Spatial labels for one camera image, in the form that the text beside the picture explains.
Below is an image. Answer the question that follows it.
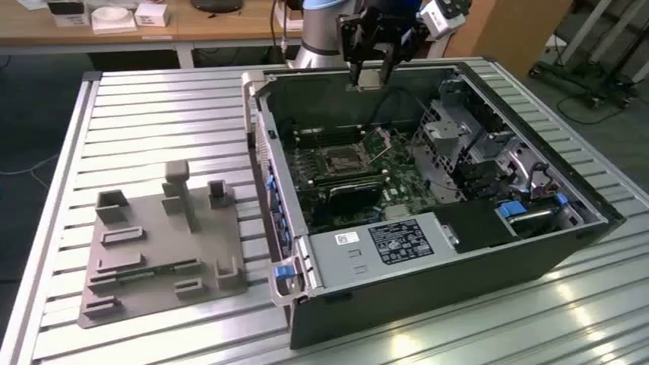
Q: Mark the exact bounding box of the CPU socket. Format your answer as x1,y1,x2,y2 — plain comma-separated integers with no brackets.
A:
323,144,375,179

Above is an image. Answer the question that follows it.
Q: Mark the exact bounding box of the wooden desk white frame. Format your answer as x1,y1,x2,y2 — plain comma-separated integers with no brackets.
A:
0,0,198,69
176,0,460,69

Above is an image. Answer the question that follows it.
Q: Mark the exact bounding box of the silver square CPU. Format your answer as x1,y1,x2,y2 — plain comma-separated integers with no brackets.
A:
345,70,389,93

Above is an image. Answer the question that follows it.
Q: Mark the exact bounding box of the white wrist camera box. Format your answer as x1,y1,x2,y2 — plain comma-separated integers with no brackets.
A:
416,0,469,41

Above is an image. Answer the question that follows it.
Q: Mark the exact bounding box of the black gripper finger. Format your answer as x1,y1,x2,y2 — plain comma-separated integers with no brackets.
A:
377,25,428,85
339,14,368,87

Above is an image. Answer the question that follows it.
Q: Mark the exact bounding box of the grey parts rack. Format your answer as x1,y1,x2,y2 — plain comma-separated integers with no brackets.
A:
75,159,251,330

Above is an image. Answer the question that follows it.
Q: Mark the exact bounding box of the white box black label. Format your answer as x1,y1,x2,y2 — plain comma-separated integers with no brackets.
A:
48,0,88,28

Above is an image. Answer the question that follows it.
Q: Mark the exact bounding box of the white block round recess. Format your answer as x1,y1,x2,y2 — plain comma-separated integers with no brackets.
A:
90,6,139,36

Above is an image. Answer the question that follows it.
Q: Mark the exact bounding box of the small white box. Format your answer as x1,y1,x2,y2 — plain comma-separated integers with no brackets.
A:
281,5,307,31

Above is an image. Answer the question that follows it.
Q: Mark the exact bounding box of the metal socket cover frame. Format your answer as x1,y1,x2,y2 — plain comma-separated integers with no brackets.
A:
359,126,395,164

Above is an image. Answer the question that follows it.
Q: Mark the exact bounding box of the black graphics card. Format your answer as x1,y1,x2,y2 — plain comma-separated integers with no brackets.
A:
323,180,385,218

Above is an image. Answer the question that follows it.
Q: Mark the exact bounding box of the grey power supply unit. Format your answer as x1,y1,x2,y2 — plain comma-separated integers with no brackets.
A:
297,211,461,300

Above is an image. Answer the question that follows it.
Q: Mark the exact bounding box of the black open PC case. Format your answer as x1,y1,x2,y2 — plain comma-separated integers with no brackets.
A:
240,60,629,351

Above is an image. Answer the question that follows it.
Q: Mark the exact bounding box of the green RAM stick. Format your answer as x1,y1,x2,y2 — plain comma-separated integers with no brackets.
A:
115,265,179,284

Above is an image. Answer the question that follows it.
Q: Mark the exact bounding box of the wheeled equipment stand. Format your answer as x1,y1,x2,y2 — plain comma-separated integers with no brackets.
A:
527,0,649,113

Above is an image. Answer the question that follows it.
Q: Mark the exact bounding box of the black round object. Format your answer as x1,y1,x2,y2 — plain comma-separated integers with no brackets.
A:
190,0,246,12

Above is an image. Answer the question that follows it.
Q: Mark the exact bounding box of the blue case handle tab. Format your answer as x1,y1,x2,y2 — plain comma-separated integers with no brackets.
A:
271,265,297,283

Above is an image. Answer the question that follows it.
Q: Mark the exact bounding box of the silver metal drive cage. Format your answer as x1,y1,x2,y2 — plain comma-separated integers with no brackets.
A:
411,78,528,202

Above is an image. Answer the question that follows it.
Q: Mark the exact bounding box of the blue drive latch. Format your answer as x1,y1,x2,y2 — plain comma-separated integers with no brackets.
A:
495,201,528,221

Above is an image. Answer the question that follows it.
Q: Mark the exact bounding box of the plain white box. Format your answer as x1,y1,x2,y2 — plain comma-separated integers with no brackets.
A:
134,2,172,28

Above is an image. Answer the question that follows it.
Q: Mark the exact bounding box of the green motherboard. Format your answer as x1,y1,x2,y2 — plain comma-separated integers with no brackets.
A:
283,125,439,235

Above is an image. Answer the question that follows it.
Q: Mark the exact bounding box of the black plastic shroud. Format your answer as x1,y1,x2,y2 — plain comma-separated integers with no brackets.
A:
435,199,520,255

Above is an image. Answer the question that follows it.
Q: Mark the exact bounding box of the brown wooden panel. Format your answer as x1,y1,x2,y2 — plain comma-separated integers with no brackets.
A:
441,0,577,81

